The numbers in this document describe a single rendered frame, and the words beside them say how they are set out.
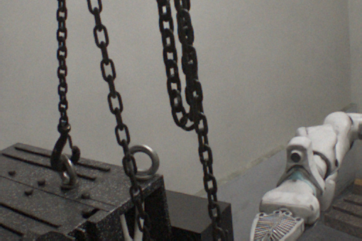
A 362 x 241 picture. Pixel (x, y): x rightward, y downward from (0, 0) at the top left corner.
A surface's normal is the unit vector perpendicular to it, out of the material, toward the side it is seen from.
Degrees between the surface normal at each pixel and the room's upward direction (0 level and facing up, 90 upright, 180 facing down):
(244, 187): 90
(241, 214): 90
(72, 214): 0
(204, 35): 90
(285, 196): 8
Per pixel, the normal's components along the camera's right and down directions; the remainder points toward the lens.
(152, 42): 0.67, 0.14
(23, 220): -0.11, -0.95
